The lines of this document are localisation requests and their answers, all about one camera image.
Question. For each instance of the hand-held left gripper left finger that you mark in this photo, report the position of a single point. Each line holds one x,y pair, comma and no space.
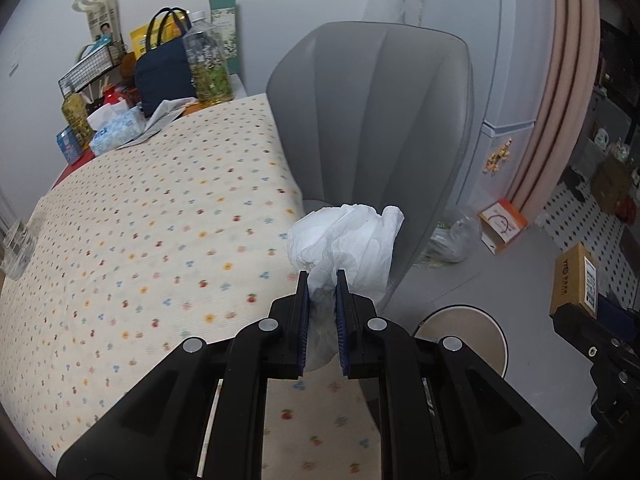
301,320

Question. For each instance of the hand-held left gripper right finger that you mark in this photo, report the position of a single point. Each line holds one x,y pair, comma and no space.
341,325

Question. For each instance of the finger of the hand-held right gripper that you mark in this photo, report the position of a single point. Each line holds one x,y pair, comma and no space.
615,312
580,332

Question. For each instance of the small brown cardboard box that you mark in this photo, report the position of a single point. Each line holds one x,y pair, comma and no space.
570,280

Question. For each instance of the white tissue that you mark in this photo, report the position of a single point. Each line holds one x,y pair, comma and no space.
350,245

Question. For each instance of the white round waste bin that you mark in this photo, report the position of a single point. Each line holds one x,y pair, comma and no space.
465,335

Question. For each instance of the large cardboard box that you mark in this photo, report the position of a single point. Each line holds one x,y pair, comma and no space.
610,185

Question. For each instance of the orange white box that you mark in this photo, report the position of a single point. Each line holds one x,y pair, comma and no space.
502,225

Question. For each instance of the clear plastic bag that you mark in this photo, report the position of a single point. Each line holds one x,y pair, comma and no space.
455,237

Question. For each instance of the yellow flower magnet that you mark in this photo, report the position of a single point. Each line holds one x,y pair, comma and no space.
497,160

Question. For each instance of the grey chair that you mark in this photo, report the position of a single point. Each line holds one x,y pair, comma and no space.
375,110

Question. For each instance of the pink curtain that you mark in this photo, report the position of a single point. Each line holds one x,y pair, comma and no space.
565,85

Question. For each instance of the large green tea bottle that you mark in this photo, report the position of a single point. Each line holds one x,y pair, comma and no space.
210,70

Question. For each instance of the white fridge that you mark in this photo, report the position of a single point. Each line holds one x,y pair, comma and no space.
500,60

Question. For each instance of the navy lunch bag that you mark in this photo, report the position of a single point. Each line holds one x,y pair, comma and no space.
160,75

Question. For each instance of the blue drink can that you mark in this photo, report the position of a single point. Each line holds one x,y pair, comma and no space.
69,145

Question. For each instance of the red bottle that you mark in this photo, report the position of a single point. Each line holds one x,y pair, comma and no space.
112,96

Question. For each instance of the clear water jug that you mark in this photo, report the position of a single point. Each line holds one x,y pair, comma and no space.
15,245

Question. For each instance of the slim yellow tea bottle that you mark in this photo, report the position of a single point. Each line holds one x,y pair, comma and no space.
77,115

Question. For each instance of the tall green box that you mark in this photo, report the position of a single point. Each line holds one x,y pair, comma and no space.
225,10

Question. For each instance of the yellow snack bag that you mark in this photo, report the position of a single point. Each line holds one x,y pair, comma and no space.
140,40

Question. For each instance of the white wall switch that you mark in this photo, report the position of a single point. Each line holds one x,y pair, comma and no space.
13,70

